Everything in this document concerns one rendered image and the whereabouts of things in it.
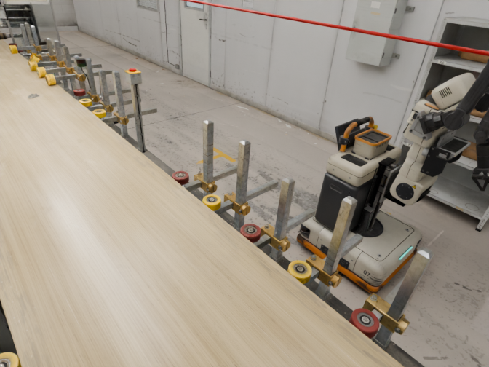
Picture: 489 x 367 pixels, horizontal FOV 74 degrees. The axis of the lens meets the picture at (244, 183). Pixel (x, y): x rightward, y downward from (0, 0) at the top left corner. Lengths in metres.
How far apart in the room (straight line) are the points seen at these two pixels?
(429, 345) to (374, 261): 0.54
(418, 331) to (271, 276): 1.42
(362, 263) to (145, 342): 1.57
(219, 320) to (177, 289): 0.17
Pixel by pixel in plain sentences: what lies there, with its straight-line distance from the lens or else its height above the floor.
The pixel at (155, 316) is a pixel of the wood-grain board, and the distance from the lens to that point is 1.03.
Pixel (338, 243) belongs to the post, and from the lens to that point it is 1.16.
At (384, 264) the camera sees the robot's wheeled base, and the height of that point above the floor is 0.28.
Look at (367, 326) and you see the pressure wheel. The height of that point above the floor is 0.91.
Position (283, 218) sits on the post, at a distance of 1.29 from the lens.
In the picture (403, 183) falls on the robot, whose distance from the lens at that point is 2.11.
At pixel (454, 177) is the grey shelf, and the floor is 0.18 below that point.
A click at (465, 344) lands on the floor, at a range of 2.48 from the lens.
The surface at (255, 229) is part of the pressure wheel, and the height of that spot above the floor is 0.91.
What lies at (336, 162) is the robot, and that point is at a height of 0.80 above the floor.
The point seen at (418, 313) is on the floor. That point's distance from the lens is 2.48.
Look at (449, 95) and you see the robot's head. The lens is 1.92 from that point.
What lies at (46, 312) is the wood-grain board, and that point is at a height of 0.90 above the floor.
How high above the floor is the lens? 1.74
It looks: 33 degrees down
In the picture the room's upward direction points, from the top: 4 degrees clockwise
